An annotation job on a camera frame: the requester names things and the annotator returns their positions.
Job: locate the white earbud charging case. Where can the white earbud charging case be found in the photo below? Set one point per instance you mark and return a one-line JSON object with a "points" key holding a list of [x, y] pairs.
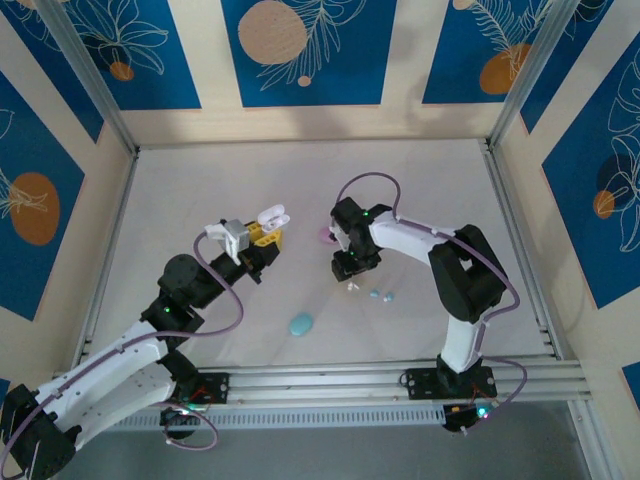
{"points": [[274, 217]]}

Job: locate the blue earbud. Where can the blue earbud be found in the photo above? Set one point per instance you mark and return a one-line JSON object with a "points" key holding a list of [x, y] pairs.
{"points": [[388, 297], [374, 294]]}

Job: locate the pink earbud charging case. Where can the pink earbud charging case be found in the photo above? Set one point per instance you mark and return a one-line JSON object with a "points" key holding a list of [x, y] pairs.
{"points": [[325, 235]]}

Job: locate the blue earbud charging case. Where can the blue earbud charging case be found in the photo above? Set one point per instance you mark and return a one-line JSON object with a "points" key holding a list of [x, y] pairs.
{"points": [[301, 325]]}

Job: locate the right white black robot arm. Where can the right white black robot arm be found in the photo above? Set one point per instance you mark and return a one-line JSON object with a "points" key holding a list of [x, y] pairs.
{"points": [[405, 240]]}

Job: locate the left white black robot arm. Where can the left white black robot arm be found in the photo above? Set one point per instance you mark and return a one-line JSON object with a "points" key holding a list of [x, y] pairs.
{"points": [[110, 365]]}

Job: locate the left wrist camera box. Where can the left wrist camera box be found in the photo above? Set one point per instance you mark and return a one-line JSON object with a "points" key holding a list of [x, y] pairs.
{"points": [[237, 237]]}

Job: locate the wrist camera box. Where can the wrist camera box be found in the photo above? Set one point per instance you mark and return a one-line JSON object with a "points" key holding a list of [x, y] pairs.
{"points": [[341, 240], [237, 237]]}

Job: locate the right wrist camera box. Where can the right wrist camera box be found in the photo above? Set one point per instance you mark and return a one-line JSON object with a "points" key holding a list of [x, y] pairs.
{"points": [[341, 240]]}

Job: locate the aluminium table side rail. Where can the aluminium table side rail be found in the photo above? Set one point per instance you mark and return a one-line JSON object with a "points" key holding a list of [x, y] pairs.
{"points": [[120, 210], [502, 200]]}

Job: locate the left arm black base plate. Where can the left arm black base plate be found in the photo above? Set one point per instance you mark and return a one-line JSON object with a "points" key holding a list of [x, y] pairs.
{"points": [[215, 387]]}

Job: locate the aluminium mounting rail frame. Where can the aluminium mounting rail frame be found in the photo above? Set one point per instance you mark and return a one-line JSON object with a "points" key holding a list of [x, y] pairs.
{"points": [[320, 385]]}

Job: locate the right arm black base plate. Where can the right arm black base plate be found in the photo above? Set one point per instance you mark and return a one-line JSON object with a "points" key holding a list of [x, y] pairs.
{"points": [[420, 382]]}

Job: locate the aluminium corner post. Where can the aluminium corner post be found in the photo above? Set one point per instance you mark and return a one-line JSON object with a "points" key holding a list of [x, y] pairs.
{"points": [[90, 75], [530, 70]]}

